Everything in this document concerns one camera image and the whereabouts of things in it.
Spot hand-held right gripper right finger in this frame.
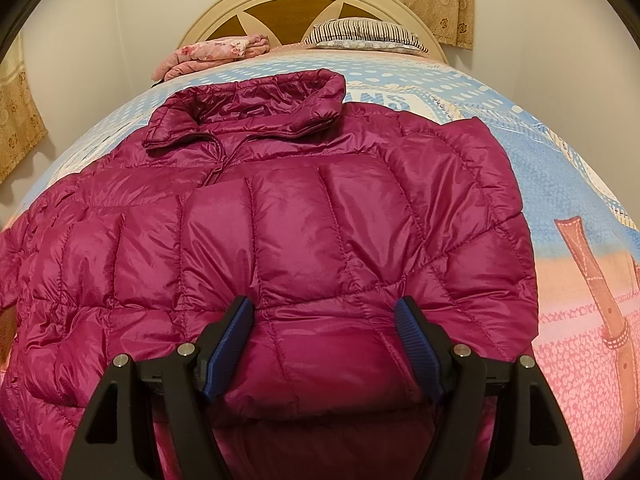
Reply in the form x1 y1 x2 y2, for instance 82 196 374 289
394 295 586 480

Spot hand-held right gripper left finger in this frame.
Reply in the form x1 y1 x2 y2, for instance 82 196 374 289
60 295 256 480

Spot magenta puffer jacket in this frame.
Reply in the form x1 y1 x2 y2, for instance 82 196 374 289
0 69 539 480

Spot pink and blue printed bedspread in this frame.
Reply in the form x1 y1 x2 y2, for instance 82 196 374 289
0 42 640 480

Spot pink floral folded blanket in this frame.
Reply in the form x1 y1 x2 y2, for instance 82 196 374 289
151 32 271 82

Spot striped pillow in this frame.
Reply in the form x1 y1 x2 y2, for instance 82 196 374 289
302 16 429 55

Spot cream wooden headboard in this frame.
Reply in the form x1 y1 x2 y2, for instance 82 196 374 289
181 0 448 63

